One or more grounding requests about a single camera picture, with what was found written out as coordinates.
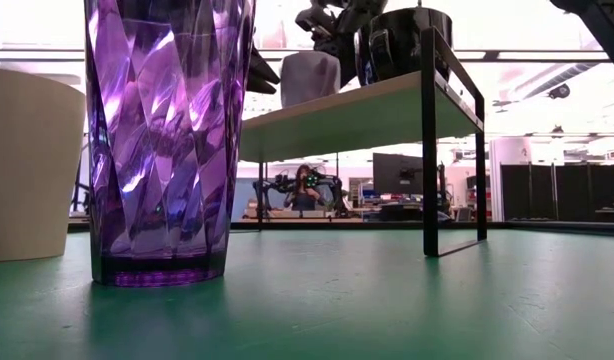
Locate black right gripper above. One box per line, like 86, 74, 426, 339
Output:
294, 0, 389, 87

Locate grey mug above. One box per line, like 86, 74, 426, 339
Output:
279, 50, 343, 110

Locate glossy black mug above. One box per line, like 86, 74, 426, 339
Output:
354, 6, 454, 88

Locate purple faceted tumbler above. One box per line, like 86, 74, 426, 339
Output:
83, 0, 258, 289

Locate person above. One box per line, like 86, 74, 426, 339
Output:
283, 164, 329, 212

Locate background robot arms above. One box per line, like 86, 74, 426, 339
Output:
251, 171, 349, 220

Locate black monitor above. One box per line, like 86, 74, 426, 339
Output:
372, 152, 425, 197

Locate green table mat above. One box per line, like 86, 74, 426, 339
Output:
0, 227, 614, 360

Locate beige plastic cup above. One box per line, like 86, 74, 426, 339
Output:
0, 67, 88, 264

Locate black room partition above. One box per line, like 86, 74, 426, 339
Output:
500, 163, 614, 223

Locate wooden shelf with black frame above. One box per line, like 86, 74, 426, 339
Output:
236, 26, 488, 259

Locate black metal table frame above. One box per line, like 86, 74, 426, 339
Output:
66, 218, 614, 235

